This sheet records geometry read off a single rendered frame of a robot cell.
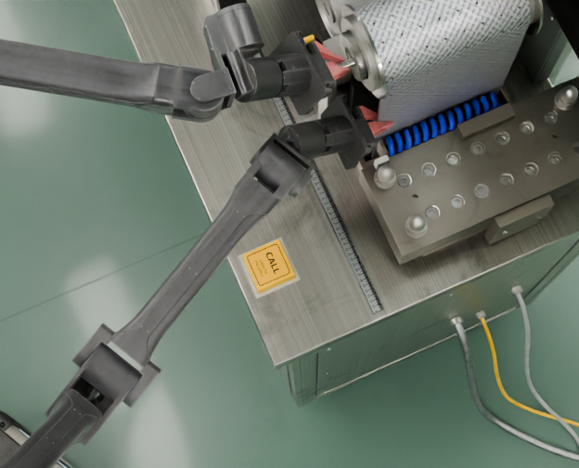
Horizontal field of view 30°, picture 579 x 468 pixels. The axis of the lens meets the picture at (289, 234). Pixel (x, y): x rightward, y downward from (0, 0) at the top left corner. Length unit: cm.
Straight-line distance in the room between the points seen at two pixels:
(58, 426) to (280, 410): 130
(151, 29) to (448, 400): 124
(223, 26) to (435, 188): 50
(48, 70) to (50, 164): 152
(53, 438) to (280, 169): 49
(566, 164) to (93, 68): 80
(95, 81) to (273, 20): 66
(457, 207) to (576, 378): 112
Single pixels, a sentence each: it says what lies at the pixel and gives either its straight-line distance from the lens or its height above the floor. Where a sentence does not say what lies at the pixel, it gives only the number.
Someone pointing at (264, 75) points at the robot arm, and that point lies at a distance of 144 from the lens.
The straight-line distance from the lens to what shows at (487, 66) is 173.
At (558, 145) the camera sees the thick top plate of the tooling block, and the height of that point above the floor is 103.
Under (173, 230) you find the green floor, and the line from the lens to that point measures 283.
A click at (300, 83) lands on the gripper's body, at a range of 149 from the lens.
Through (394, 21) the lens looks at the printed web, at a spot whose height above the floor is 131.
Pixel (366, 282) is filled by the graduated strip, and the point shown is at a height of 90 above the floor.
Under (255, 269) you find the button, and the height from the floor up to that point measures 92.
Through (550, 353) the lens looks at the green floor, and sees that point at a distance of 281.
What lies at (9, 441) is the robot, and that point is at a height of 24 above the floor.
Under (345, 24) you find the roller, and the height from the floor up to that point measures 127.
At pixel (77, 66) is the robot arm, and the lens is 143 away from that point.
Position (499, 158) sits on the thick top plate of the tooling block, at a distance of 181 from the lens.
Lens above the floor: 271
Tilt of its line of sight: 75 degrees down
